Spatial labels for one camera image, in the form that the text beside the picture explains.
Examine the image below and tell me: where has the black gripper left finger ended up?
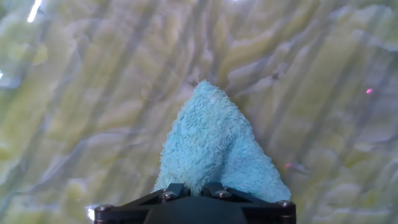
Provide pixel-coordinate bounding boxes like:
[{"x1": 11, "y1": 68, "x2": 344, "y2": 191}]
[{"x1": 94, "y1": 182, "x2": 192, "y2": 224}]

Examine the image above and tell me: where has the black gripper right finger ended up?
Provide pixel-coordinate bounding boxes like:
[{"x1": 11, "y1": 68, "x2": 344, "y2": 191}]
[{"x1": 201, "y1": 182, "x2": 297, "y2": 224}]

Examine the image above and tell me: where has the light blue fluffy cloth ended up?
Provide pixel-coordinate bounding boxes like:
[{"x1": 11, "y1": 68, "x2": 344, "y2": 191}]
[{"x1": 152, "y1": 80, "x2": 292, "y2": 203}]

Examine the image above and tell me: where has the green marble pattern mat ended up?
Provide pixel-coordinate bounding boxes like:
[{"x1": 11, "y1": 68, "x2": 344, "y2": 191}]
[{"x1": 0, "y1": 0, "x2": 398, "y2": 224}]

